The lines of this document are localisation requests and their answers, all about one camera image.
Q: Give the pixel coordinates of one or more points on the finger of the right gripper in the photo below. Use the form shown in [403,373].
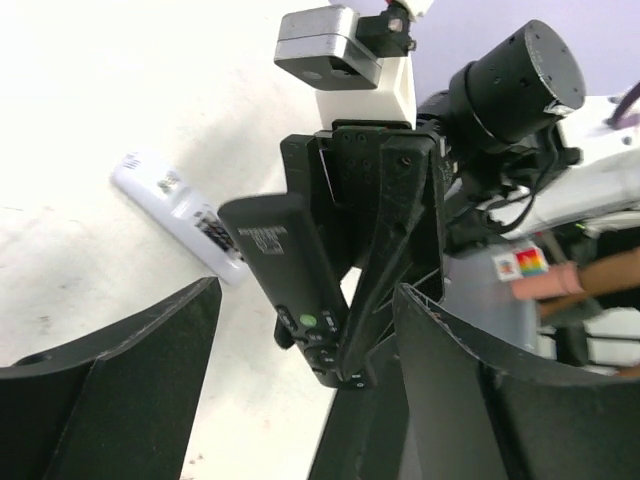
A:
[286,328]

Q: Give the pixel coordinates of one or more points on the battery in remote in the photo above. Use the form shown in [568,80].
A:
[208,224]

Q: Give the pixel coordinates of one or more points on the black remote control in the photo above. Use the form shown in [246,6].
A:
[281,245]

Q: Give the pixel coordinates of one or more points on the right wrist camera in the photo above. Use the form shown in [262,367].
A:
[360,66]

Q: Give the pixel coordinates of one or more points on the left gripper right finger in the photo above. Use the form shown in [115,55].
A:
[482,408]

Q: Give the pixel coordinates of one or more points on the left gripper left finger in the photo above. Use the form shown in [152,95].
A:
[118,403]

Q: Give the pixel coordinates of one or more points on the white remote control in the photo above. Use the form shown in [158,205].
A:
[173,203]

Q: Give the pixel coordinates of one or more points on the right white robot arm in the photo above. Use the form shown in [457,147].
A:
[505,154]

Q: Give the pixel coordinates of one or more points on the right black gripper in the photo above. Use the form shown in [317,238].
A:
[376,194]

